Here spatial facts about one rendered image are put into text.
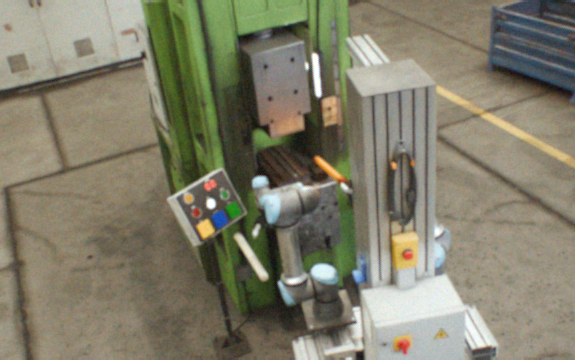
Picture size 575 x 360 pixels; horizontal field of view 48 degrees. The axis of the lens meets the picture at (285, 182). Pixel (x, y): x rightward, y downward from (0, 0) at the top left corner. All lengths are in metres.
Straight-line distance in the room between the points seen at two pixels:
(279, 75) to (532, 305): 2.14
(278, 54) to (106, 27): 5.46
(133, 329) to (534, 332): 2.49
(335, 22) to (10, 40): 5.58
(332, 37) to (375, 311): 1.74
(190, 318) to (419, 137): 2.56
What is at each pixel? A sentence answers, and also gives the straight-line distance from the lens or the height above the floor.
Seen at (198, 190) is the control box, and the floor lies 1.17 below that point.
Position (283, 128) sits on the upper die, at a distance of 3.56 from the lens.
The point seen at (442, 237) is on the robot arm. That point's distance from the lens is 3.11.
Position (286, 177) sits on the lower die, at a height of 0.99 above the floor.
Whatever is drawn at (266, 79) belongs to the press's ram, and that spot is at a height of 1.62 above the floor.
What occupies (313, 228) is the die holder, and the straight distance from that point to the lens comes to 3.89.
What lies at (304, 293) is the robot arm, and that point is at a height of 1.00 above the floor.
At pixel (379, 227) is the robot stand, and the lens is 2.38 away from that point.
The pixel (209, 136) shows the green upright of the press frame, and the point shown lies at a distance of 3.59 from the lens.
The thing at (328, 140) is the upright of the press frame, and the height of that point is 1.08.
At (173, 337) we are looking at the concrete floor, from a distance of 4.31.
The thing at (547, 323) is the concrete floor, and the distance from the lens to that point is 4.28.
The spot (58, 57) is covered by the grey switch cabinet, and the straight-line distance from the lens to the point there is 8.68.
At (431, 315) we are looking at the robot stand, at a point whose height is 1.23.
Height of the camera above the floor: 2.90
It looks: 31 degrees down
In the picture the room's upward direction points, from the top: 7 degrees counter-clockwise
